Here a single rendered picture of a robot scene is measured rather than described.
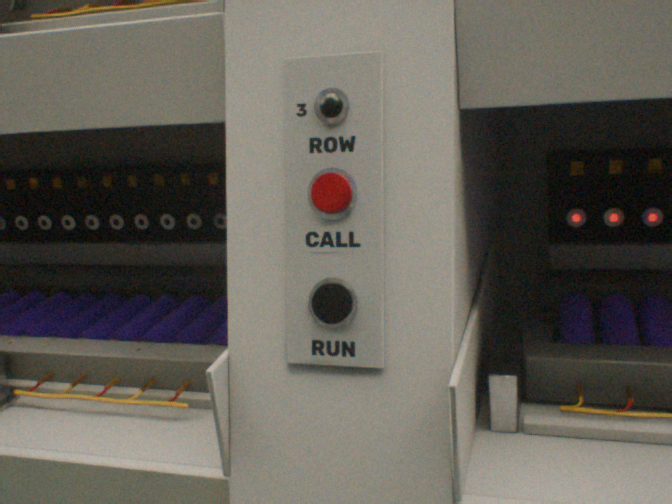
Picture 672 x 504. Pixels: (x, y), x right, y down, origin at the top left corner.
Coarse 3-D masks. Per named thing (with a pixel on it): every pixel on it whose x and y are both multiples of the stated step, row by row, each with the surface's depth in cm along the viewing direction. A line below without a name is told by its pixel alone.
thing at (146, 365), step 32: (0, 352) 39; (32, 352) 39; (64, 352) 38; (96, 352) 38; (128, 352) 37; (160, 352) 37; (192, 352) 37; (96, 384) 38; (128, 384) 37; (160, 384) 37; (192, 384) 36
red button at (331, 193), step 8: (320, 176) 28; (328, 176) 28; (336, 176) 28; (320, 184) 28; (328, 184) 28; (336, 184) 28; (344, 184) 28; (312, 192) 28; (320, 192) 28; (328, 192) 28; (336, 192) 28; (344, 192) 28; (312, 200) 28; (320, 200) 28; (328, 200) 28; (336, 200) 28; (344, 200) 28; (320, 208) 28; (328, 208) 28; (336, 208) 28; (344, 208) 28
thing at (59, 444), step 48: (0, 432) 36; (48, 432) 35; (96, 432) 35; (144, 432) 34; (192, 432) 34; (0, 480) 34; (48, 480) 33; (96, 480) 33; (144, 480) 32; (192, 480) 31
